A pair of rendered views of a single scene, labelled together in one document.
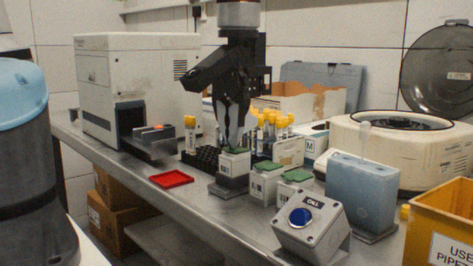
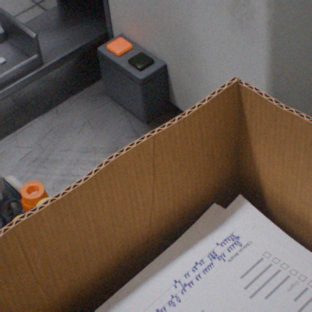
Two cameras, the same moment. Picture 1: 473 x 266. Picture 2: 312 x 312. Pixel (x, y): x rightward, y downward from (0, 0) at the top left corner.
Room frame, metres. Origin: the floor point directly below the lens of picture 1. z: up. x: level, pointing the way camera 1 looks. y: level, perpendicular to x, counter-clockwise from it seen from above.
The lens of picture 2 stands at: (1.01, -0.35, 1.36)
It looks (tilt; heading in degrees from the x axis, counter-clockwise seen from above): 46 degrees down; 94
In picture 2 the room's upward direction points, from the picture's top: 7 degrees counter-clockwise
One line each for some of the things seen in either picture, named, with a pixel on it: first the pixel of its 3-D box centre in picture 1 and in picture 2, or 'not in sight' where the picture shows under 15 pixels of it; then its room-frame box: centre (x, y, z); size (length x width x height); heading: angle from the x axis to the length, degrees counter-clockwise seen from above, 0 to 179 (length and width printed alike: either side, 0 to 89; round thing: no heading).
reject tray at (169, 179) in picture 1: (171, 179); not in sight; (0.69, 0.13, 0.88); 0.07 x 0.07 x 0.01; 40
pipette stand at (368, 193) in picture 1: (358, 194); not in sight; (0.51, -0.19, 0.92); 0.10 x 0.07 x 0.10; 35
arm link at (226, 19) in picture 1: (237, 17); not in sight; (0.65, -0.01, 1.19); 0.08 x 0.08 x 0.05
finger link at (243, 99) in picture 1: (238, 100); not in sight; (0.62, -0.01, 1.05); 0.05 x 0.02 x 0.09; 40
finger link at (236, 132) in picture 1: (245, 124); not in sight; (0.64, -0.02, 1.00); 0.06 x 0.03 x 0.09; 130
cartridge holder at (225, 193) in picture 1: (234, 180); not in sight; (0.64, 0.00, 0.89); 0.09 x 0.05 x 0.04; 130
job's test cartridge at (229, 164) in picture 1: (234, 167); not in sight; (0.65, 0.00, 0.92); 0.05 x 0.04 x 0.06; 131
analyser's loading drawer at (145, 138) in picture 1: (143, 137); (21, 45); (0.86, 0.22, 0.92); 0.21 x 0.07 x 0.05; 40
